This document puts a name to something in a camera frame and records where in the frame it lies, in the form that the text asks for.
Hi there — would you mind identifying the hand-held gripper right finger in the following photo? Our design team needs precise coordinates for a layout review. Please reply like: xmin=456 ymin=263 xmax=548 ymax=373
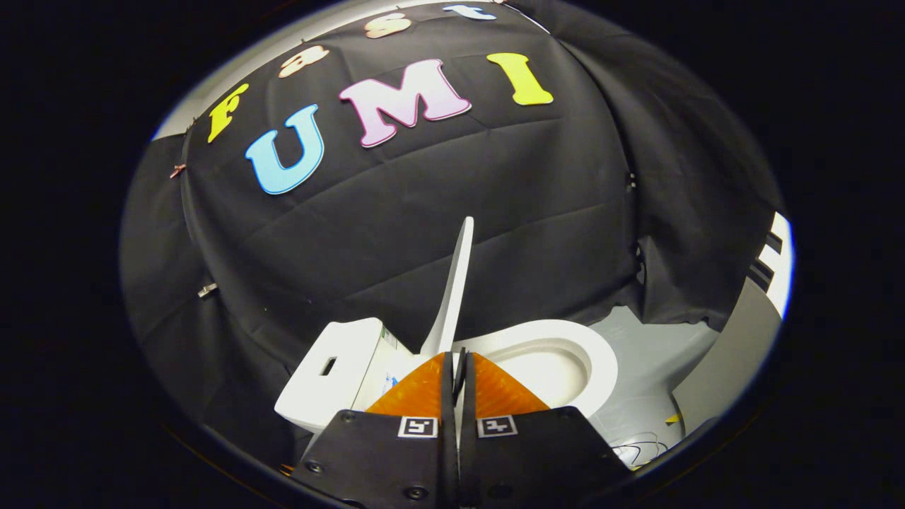
xmin=456 ymin=351 xmax=631 ymax=509

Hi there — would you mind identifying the white shelf with black parts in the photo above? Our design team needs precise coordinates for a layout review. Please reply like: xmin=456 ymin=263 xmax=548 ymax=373
xmin=746 ymin=212 xmax=794 ymax=319

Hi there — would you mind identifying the white toilet lid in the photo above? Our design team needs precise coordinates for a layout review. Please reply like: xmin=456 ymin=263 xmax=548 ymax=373
xmin=421 ymin=216 xmax=474 ymax=356

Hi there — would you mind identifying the grey cabinet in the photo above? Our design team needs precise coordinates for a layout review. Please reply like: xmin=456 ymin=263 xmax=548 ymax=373
xmin=672 ymin=279 xmax=782 ymax=433

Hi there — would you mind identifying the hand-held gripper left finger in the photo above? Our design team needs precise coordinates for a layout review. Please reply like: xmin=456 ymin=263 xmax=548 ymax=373
xmin=290 ymin=351 xmax=459 ymax=509

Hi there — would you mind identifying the black backdrop cloth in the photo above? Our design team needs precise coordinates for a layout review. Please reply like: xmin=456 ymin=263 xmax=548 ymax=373
xmin=120 ymin=0 xmax=782 ymax=467

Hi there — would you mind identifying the thin dark floor cable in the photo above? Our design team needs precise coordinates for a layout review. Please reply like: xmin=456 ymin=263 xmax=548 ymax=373
xmin=612 ymin=433 xmax=669 ymax=469

